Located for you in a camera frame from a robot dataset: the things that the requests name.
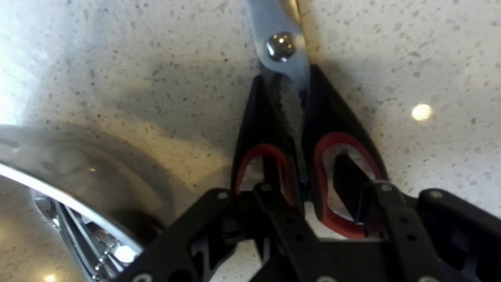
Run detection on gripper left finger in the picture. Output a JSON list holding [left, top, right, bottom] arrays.
[[113, 156, 318, 282]]

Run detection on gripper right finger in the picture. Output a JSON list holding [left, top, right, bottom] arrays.
[[333, 154, 501, 282]]

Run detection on black and red scissors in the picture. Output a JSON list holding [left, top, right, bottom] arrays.
[[231, 0, 390, 239]]

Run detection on silver metal bowl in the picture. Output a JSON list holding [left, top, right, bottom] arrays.
[[0, 125, 175, 282]]

